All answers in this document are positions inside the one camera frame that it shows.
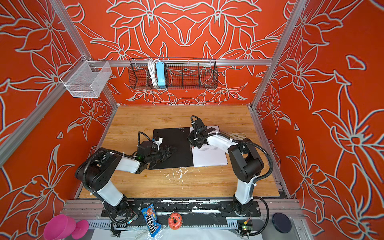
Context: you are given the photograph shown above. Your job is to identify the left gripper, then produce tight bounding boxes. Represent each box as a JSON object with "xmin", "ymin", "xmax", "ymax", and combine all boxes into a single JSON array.
[{"xmin": 146, "ymin": 147, "xmax": 177, "ymax": 165}]

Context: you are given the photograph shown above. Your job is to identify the grey clip folder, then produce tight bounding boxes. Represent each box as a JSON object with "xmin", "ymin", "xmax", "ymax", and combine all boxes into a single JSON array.
[{"xmin": 148, "ymin": 125, "xmax": 229, "ymax": 171}]

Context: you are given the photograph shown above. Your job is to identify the paper sheet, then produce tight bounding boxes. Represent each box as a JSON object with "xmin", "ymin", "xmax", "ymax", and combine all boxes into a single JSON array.
[{"xmin": 191, "ymin": 136, "xmax": 229, "ymax": 168}]

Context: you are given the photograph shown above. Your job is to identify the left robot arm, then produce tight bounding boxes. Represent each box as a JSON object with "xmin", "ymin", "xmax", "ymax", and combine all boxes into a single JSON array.
[{"xmin": 75, "ymin": 132, "xmax": 177, "ymax": 225}]

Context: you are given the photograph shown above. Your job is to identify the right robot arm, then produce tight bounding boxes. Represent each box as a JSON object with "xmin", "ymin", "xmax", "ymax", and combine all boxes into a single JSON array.
[{"xmin": 188, "ymin": 115, "xmax": 274, "ymax": 216}]

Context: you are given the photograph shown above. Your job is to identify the red toy wheel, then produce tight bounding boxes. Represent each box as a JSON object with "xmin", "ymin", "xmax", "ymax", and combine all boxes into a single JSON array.
[{"xmin": 168, "ymin": 213, "xmax": 183, "ymax": 230}]

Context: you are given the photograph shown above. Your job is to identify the blue candy bag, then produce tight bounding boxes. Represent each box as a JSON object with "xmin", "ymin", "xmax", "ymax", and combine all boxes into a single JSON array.
[{"xmin": 141, "ymin": 204, "xmax": 162, "ymax": 238}]

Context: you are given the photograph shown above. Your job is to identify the blue white box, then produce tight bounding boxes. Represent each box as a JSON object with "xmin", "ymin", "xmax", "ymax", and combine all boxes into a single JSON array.
[{"xmin": 156, "ymin": 62, "xmax": 166, "ymax": 88}]

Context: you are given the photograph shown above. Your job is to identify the small green circuit board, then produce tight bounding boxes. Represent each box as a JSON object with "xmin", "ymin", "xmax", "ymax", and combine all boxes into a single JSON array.
[{"xmin": 238, "ymin": 218, "xmax": 254, "ymax": 237}]

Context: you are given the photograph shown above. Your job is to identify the clear plastic bin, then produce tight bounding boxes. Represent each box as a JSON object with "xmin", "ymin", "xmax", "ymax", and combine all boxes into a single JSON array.
[{"xmin": 60, "ymin": 58, "xmax": 112, "ymax": 98}]

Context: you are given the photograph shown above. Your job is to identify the dark round disc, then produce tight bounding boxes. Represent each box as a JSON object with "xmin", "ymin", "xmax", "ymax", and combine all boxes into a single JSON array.
[{"xmin": 272, "ymin": 213, "xmax": 292, "ymax": 234}]

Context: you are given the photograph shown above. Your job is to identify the pink dumbbell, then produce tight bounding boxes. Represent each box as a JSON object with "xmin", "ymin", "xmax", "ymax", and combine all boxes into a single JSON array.
[{"xmin": 43, "ymin": 215, "xmax": 89, "ymax": 240}]

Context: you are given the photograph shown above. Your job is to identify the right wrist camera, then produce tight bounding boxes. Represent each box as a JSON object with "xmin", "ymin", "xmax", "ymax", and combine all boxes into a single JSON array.
[{"xmin": 192, "ymin": 118, "xmax": 216, "ymax": 139}]

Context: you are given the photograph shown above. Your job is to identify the white handled scissors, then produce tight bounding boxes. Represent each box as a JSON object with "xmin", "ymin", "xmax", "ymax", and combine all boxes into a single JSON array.
[{"xmin": 228, "ymin": 133, "xmax": 247, "ymax": 141}]

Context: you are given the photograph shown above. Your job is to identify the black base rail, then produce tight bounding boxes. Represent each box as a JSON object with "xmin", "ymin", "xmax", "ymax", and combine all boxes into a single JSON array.
[{"xmin": 101, "ymin": 197, "xmax": 262, "ymax": 218}]

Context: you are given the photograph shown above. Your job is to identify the black wire basket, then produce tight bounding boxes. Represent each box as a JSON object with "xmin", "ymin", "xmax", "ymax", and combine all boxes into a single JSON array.
[{"xmin": 128, "ymin": 57, "xmax": 219, "ymax": 90}]

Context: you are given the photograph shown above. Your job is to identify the white cable bundle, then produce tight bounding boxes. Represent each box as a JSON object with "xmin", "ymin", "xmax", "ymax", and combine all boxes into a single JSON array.
[{"xmin": 147, "ymin": 59, "xmax": 161, "ymax": 87}]

